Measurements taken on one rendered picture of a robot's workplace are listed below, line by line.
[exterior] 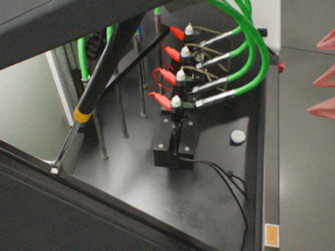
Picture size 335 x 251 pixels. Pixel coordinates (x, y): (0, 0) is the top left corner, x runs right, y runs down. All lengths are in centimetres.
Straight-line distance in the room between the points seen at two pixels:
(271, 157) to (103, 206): 54
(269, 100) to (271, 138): 13
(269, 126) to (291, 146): 116
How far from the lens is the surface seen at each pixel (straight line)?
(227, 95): 91
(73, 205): 67
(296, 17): 301
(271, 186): 105
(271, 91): 122
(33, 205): 70
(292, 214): 210
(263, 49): 82
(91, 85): 45
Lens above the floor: 185
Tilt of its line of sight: 54 degrees down
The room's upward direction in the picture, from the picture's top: 2 degrees counter-clockwise
